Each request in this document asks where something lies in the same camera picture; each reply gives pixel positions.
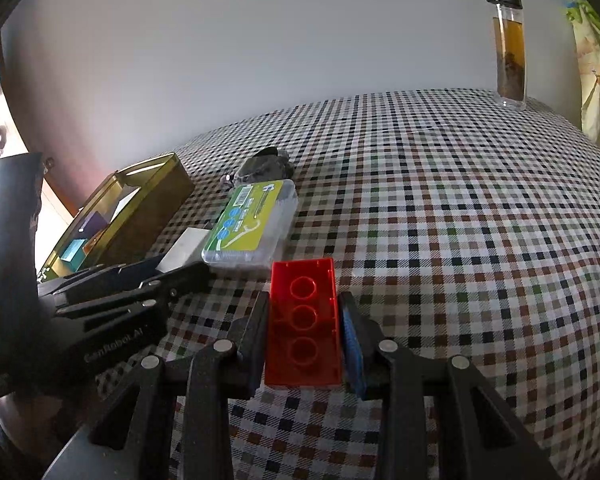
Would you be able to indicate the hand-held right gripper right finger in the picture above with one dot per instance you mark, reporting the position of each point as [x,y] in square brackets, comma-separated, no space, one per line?
[352,355]

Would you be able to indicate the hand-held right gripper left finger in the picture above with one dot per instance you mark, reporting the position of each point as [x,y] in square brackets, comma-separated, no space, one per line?
[252,342]

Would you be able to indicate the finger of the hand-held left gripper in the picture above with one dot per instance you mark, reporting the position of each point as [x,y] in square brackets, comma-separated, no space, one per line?
[110,275]
[145,295]

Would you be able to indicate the purple small box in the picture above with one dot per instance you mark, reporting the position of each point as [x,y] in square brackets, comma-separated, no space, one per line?
[92,224]

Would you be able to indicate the red toy building block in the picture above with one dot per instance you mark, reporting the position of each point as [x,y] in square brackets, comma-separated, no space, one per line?
[302,320]

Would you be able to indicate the white small box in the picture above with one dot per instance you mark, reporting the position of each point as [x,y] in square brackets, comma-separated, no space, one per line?
[182,250]

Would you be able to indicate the gold metal tin box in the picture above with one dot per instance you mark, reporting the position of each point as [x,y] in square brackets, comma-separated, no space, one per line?
[150,205]

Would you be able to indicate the person's left hand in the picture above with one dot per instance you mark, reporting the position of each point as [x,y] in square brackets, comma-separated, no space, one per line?
[17,412]

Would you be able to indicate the teal small box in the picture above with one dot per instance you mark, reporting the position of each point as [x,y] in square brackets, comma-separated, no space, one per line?
[74,252]

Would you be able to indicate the clear plastic box green label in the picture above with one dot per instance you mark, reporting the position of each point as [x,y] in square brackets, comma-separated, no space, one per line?
[250,222]

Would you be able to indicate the wooden door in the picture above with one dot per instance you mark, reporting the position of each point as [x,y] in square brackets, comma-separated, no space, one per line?
[10,125]

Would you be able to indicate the dark grey pouch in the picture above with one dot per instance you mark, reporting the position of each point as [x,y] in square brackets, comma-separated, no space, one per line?
[262,167]

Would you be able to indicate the glass tea bottle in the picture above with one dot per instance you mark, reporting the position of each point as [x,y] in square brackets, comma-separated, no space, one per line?
[511,60]

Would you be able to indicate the printed yellow green curtain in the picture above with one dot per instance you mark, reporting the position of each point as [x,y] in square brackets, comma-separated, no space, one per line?
[597,85]

